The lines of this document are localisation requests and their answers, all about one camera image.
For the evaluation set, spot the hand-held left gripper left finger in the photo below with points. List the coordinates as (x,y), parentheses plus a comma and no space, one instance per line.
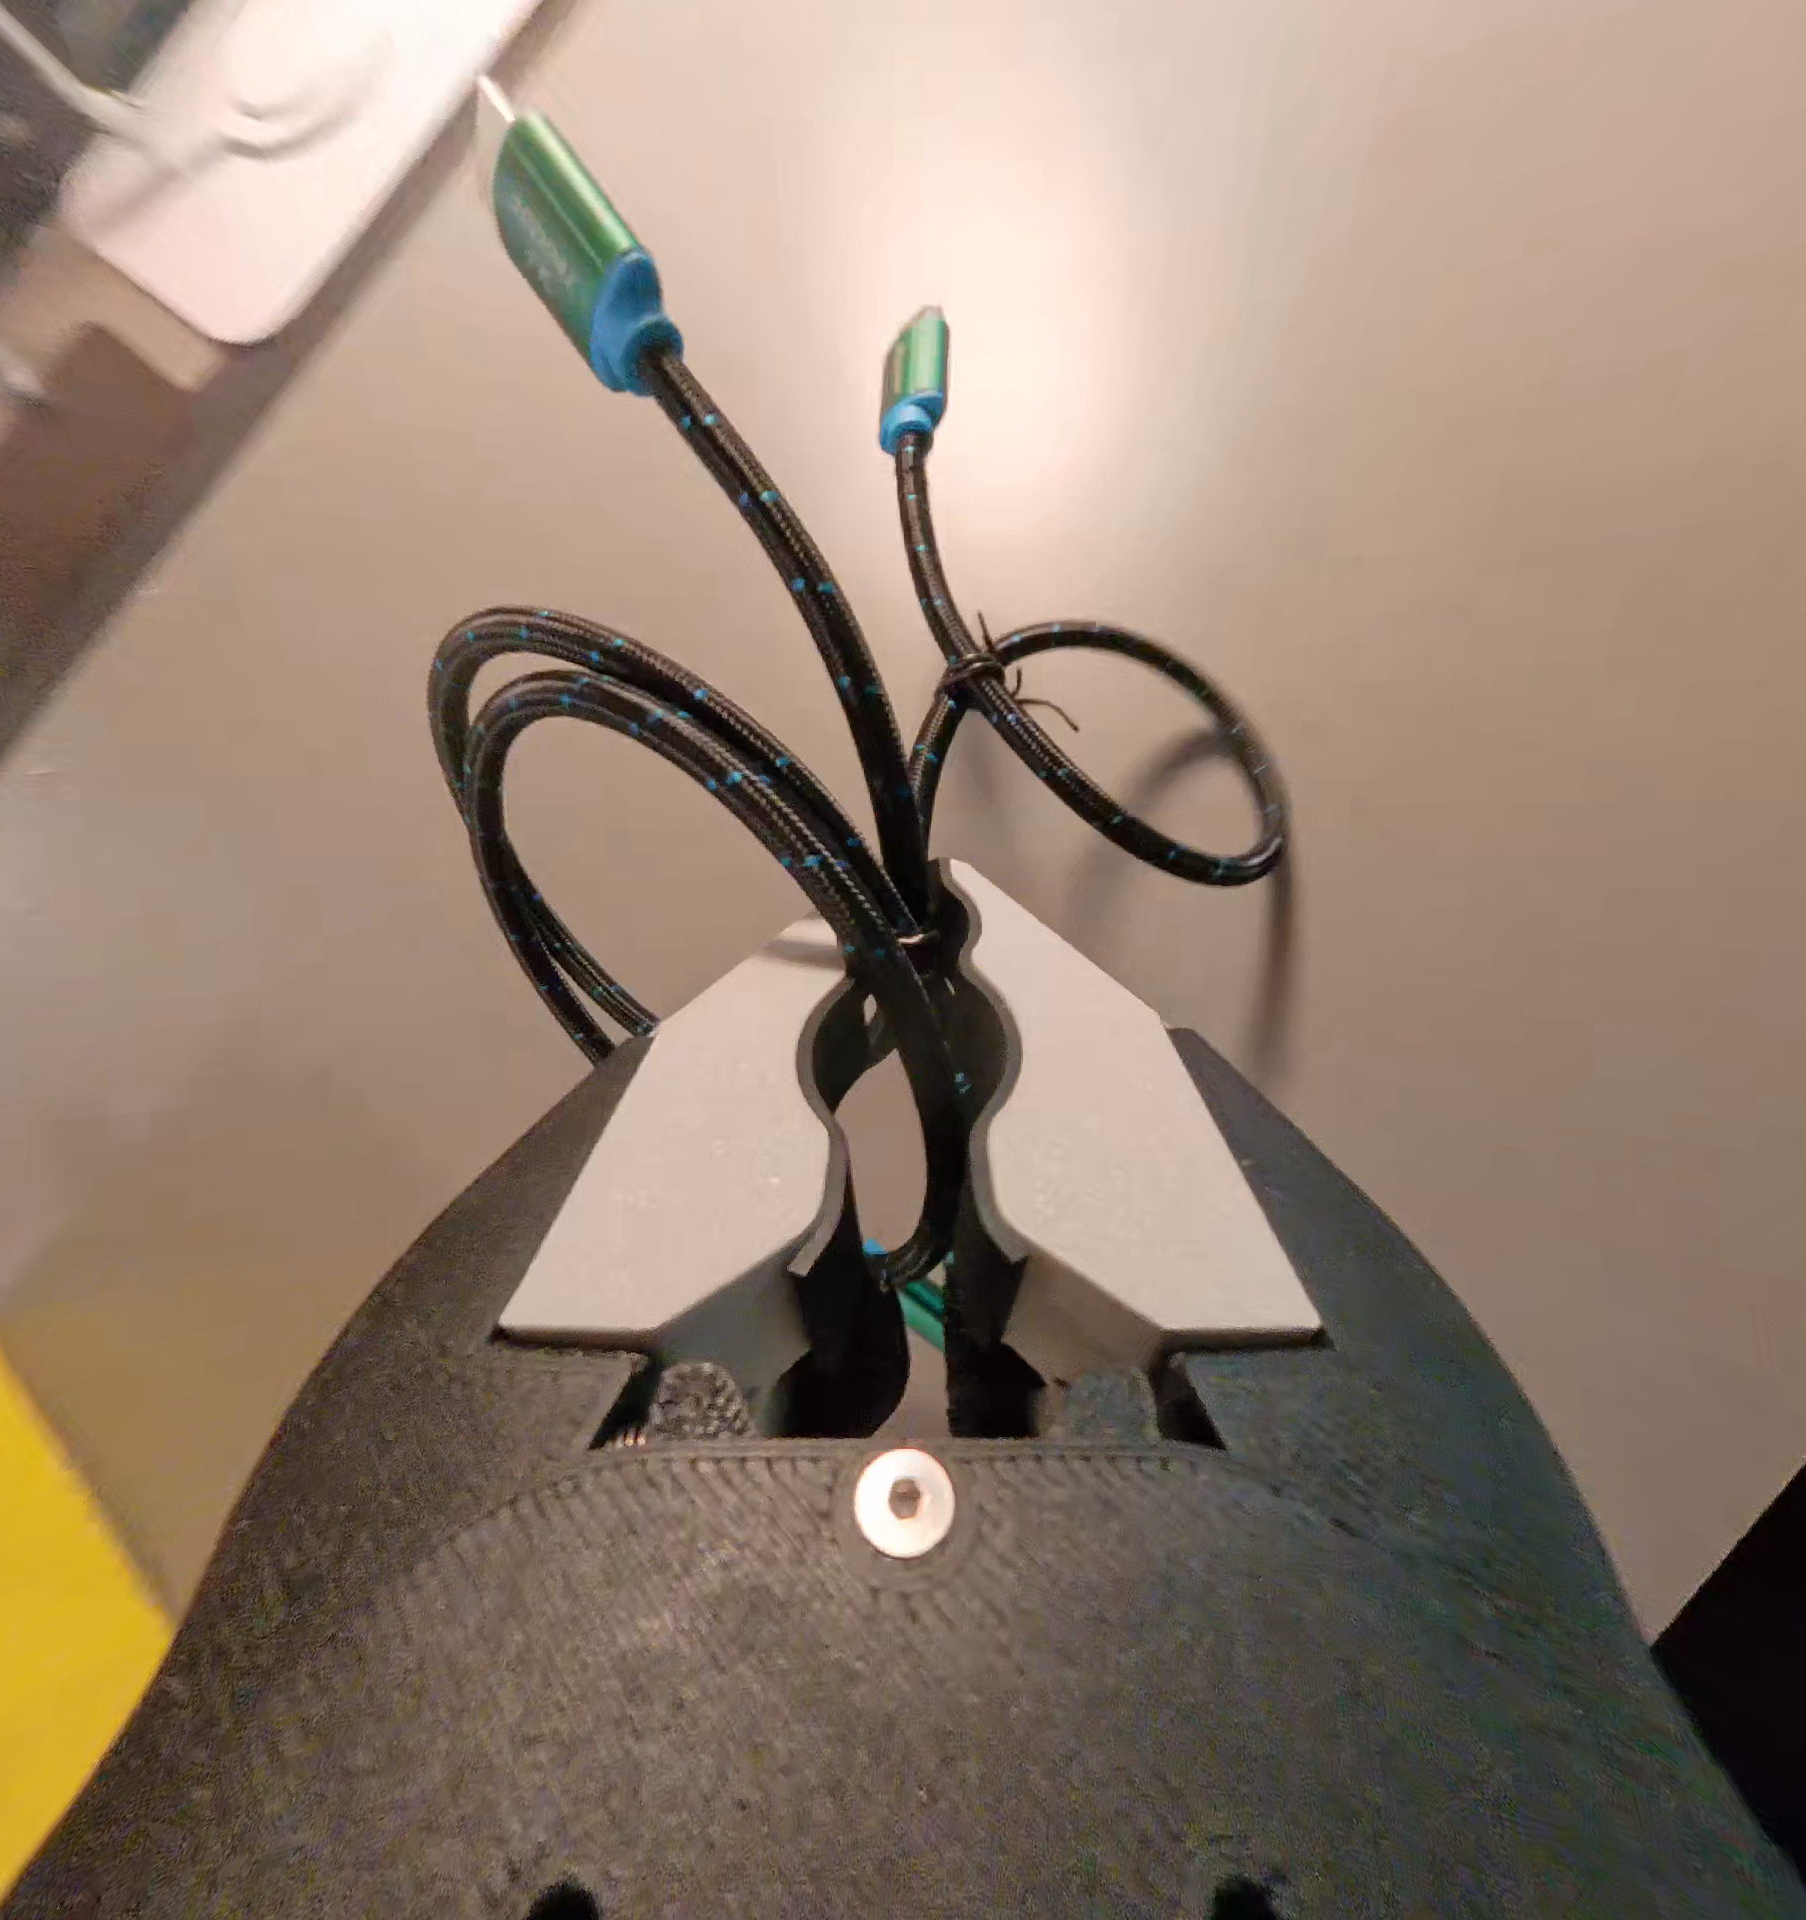
(662,1187)

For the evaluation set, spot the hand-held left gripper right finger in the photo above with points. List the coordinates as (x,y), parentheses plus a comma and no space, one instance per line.
(1142,1187)

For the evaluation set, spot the yellow plastic bin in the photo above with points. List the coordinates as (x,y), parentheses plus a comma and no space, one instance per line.
(34,1621)

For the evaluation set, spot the brown cardboard sheet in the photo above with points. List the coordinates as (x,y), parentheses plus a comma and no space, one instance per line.
(47,525)

